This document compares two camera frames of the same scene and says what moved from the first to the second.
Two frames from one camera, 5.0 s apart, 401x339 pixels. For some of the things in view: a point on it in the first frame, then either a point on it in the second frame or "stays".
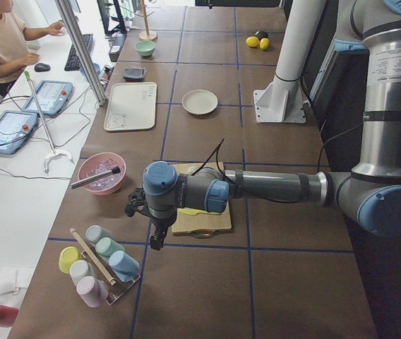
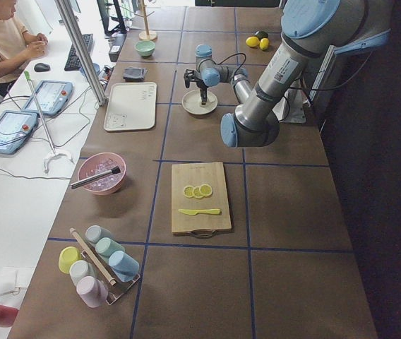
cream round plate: [200, 102] stays
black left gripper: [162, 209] -> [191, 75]
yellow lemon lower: [264, 43] stays
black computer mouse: [42, 67] stays
